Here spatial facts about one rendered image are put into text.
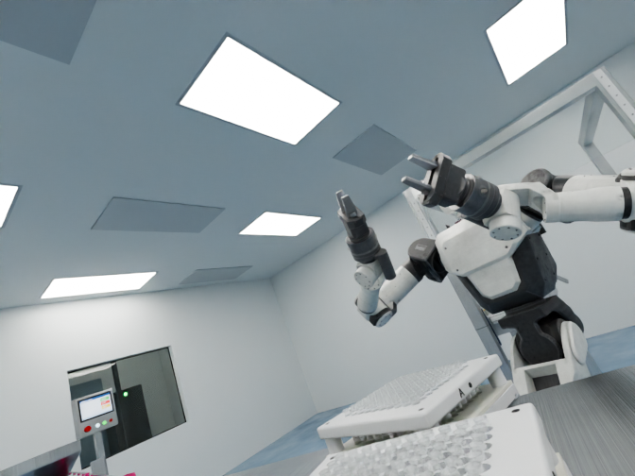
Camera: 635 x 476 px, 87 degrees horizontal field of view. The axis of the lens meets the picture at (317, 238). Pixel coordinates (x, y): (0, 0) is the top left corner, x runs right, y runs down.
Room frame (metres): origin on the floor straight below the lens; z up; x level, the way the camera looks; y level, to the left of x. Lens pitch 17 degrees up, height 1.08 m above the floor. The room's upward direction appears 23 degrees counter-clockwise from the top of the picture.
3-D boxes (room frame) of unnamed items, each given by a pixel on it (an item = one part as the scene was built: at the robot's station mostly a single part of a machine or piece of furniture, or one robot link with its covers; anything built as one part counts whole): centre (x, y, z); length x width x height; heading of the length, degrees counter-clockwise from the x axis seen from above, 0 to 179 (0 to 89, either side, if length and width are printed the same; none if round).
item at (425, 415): (0.66, -0.04, 0.95); 0.25 x 0.24 x 0.02; 44
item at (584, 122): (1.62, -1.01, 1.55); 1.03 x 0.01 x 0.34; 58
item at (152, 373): (4.68, 3.19, 1.43); 1.38 x 0.01 x 1.16; 146
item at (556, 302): (1.16, -0.55, 0.88); 0.28 x 0.13 x 0.18; 135
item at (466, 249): (1.14, -0.53, 1.15); 0.34 x 0.30 x 0.36; 45
